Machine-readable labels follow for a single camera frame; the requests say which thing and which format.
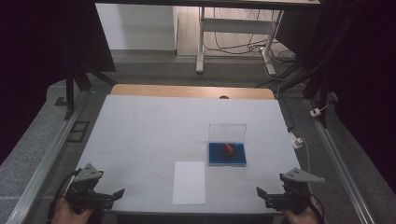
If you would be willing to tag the black curtain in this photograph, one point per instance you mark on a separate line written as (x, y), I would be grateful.
(367, 77)
(31, 46)

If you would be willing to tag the person's left hand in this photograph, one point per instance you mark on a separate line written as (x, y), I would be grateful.
(63, 214)

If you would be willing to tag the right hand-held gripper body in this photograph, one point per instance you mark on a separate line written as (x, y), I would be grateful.
(292, 194)

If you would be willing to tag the blue ink pad case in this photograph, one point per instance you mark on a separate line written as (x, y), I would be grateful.
(227, 155)

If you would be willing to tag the black floor frame plate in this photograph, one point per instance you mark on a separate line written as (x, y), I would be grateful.
(77, 131)

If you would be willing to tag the aluminium rail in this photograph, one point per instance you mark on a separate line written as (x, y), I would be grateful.
(46, 161)
(339, 161)

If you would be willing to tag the small white power adapter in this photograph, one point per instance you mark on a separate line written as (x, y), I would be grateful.
(315, 112)

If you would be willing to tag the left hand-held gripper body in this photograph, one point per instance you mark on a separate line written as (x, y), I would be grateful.
(84, 189)

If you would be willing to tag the red stamp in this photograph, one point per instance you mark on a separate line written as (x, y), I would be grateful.
(229, 148)

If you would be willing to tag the person's right hand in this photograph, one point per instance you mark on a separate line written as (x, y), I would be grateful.
(303, 216)

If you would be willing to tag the white paper sheet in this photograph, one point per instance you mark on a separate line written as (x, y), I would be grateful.
(189, 183)

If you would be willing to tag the white desk frame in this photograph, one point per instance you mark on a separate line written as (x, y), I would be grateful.
(236, 26)

